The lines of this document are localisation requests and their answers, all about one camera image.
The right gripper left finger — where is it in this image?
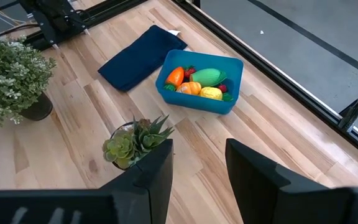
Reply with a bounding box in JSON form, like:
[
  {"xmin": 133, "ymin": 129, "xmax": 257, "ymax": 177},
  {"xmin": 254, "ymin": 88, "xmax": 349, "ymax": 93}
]
[{"xmin": 0, "ymin": 139, "xmax": 174, "ymax": 224}]

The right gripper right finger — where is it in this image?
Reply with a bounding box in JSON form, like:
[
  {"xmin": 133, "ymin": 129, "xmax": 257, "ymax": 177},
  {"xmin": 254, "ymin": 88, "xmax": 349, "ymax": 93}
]
[{"xmin": 225, "ymin": 138, "xmax": 358, "ymax": 224}]

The yellow toy lemon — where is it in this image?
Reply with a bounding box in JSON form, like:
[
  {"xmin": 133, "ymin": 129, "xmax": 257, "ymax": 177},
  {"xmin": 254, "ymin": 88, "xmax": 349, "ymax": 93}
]
[{"xmin": 198, "ymin": 86, "xmax": 234, "ymax": 103}]

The orange toy fruit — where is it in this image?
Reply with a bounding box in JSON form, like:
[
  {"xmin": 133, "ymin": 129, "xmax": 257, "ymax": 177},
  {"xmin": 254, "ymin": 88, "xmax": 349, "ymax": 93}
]
[{"xmin": 176, "ymin": 82, "xmax": 203, "ymax": 96}]

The green toy corn cob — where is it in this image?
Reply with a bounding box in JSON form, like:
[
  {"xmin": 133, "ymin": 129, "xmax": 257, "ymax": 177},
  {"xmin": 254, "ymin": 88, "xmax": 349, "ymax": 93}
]
[{"xmin": 190, "ymin": 68, "xmax": 227, "ymax": 88}]

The orange toy carrot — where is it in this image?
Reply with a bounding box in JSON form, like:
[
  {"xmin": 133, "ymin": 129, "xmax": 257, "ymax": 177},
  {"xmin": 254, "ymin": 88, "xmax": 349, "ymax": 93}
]
[{"xmin": 163, "ymin": 66, "xmax": 185, "ymax": 92}]

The red toy strawberry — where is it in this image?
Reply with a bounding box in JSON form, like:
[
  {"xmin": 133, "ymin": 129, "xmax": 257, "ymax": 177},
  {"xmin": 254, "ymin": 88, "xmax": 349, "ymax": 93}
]
[{"xmin": 183, "ymin": 65, "xmax": 197, "ymax": 80}]

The blue plastic tupperware container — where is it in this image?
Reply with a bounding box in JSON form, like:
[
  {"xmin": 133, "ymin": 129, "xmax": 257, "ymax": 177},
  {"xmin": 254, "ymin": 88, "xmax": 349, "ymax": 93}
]
[{"xmin": 155, "ymin": 49, "xmax": 245, "ymax": 116}]

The succulent plant in black pot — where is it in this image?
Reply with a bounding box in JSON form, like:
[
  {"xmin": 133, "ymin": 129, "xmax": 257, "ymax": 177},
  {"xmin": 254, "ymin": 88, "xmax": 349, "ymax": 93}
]
[{"xmin": 102, "ymin": 114, "xmax": 175, "ymax": 171}]

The navy blue folded cloth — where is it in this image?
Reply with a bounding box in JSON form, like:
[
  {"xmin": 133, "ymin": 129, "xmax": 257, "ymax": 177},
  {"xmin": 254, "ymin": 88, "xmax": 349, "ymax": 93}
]
[{"xmin": 98, "ymin": 24, "xmax": 188, "ymax": 92}]

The bushy green potted plant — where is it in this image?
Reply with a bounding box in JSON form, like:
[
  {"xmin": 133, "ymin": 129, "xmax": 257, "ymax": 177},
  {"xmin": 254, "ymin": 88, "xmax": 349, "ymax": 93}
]
[{"xmin": 0, "ymin": 33, "xmax": 57, "ymax": 127}]

